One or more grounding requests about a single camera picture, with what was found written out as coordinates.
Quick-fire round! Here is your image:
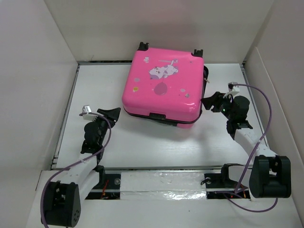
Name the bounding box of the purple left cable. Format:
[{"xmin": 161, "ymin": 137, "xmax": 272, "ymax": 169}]
[{"xmin": 39, "ymin": 111, "xmax": 112, "ymax": 228}]

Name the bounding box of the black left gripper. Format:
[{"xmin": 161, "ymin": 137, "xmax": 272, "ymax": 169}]
[{"xmin": 91, "ymin": 108, "xmax": 119, "ymax": 145}]

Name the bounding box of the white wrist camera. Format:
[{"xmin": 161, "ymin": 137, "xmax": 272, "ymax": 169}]
[
  {"xmin": 79, "ymin": 105, "xmax": 101, "ymax": 122},
  {"xmin": 223, "ymin": 82, "xmax": 240, "ymax": 98}
]

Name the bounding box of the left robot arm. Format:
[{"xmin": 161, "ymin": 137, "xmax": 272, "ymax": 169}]
[{"xmin": 40, "ymin": 105, "xmax": 121, "ymax": 228}]

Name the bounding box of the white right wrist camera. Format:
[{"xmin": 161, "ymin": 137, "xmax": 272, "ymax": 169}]
[{"xmin": 223, "ymin": 82, "xmax": 240, "ymax": 98}]

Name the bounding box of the white foam block rail cover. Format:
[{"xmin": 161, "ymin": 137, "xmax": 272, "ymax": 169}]
[{"xmin": 120, "ymin": 171, "xmax": 207, "ymax": 200}]

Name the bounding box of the pink hard-shell suitcase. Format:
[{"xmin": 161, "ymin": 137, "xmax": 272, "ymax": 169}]
[{"xmin": 122, "ymin": 42, "xmax": 209, "ymax": 129}]

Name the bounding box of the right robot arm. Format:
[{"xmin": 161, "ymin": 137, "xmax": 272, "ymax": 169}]
[{"xmin": 201, "ymin": 92, "xmax": 291, "ymax": 198}]

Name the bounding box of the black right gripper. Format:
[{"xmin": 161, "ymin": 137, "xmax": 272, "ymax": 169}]
[{"xmin": 199, "ymin": 92, "xmax": 234, "ymax": 120}]

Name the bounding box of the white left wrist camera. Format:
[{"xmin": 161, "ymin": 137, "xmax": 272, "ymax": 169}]
[{"xmin": 79, "ymin": 105, "xmax": 101, "ymax": 122}]

